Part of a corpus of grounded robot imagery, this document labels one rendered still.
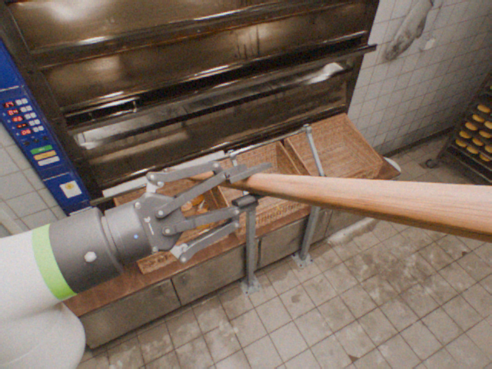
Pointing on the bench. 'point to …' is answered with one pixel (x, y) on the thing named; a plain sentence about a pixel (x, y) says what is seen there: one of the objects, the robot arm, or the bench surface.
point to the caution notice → (71, 189)
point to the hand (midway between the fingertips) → (252, 184)
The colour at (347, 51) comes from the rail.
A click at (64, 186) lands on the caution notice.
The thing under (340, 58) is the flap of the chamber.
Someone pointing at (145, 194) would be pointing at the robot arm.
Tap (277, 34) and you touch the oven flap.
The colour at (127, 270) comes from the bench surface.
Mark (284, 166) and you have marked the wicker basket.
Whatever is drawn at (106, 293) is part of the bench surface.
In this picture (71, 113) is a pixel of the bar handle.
